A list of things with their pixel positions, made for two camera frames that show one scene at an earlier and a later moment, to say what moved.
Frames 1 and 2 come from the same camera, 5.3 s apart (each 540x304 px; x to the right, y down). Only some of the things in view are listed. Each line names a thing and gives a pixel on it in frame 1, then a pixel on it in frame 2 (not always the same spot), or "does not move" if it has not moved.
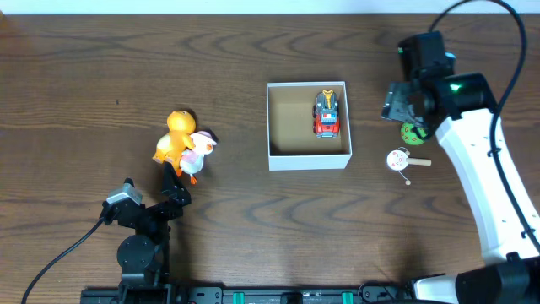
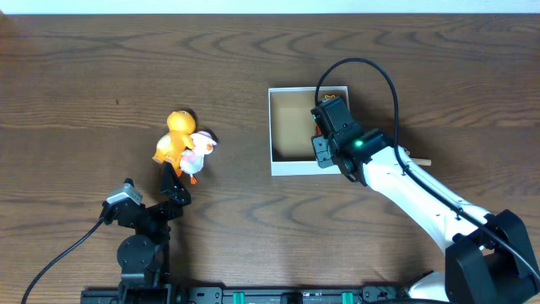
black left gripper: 167,207 does not move
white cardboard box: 308,126 does not move
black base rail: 239,294 does not move
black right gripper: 400,96 -> 320,147
